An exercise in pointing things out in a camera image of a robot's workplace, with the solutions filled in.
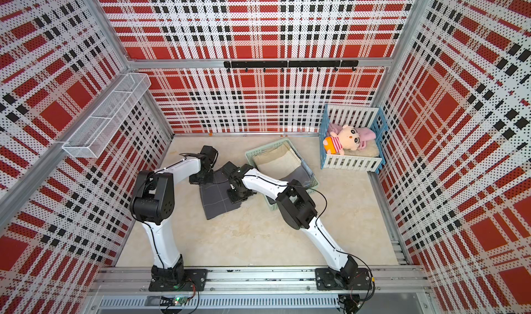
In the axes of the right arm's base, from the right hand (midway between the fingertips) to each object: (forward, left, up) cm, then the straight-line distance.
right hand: (240, 199), depth 93 cm
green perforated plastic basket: (+23, -3, +4) cm, 23 cm away
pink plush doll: (+24, -51, +15) cm, 58 cm away
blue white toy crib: (+43, -49, +10) cm, 66 cm away
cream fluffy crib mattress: (+24, -66, +5) cm, 70 cm away
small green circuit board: (-38, +16, +1) cm, 41 cm away
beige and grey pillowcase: (+18, -20, +3) cm, 27 cm away
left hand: (+10, +19, +1) cm, 21 cm away
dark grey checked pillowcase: (+1, +12, 0) cm, 12 cm away
